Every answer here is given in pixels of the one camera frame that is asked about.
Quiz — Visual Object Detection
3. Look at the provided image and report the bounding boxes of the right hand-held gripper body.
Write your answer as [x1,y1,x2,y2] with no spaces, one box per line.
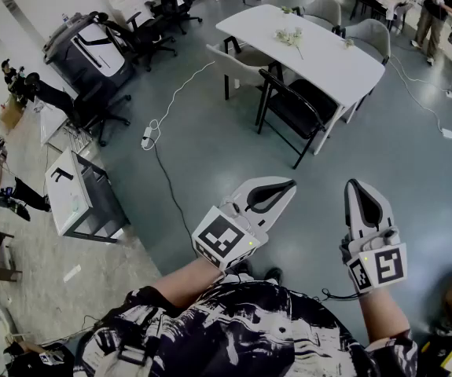
[339,228,408,294]

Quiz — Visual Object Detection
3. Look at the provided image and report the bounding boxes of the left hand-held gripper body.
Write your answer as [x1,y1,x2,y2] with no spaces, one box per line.
[191,189,270,271]

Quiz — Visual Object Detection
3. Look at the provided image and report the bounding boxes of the black folding chair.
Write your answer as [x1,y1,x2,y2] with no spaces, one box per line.
[255,68,339,170]

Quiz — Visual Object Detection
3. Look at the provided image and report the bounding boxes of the person's right forearm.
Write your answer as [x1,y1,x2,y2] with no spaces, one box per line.
[357,284,412,347]

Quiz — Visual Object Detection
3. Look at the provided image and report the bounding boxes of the person's left forearm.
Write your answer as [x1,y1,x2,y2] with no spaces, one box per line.
[153,255,226,309]

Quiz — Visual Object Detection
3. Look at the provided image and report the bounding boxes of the grey padded chair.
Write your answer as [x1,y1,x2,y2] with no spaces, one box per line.
[299,0,344,35]
[205,35,285,101]
[342,17,391,67]

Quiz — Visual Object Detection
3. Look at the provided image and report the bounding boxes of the white rectangular table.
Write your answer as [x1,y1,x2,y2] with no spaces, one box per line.
[215,3,387,156]

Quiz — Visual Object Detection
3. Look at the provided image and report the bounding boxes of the person's white trousers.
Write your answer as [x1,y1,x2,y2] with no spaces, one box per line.
[223,273,255,286]

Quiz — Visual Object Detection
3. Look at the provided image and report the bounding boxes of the person's right black shoe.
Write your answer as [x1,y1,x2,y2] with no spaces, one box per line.
[264,266,285,287]

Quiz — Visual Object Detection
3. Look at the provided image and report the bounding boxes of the person's black white patterned shirt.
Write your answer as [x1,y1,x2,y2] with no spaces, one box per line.
[72,279,420,377]

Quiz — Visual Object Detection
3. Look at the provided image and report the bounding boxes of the white artificial flower bouquet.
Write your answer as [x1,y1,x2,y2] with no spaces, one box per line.
[274,27,306,60]

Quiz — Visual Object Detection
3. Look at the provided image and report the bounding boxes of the black handheld tool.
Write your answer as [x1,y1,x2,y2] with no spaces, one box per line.
[50,167,75,184]

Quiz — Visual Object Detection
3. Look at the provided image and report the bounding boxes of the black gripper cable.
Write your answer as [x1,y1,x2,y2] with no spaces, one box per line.
[321,287,363,302]

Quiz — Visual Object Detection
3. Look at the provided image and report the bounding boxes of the black floor cable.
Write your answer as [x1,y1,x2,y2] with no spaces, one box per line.
[153,141,226,286]

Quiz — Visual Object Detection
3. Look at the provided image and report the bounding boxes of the thin white cable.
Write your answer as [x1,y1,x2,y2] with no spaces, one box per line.
[391,53,452,104]
[389,57,446,132]

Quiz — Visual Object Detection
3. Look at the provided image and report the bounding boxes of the white floor cable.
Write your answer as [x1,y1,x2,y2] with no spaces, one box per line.
[149,60,217,134]

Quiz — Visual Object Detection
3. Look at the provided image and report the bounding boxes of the grey shoulder strap with buckle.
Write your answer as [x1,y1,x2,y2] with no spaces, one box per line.
[91,328,162,377]

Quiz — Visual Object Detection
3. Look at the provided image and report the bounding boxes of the white side table black frame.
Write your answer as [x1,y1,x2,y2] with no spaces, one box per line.
[43,146,129,244]

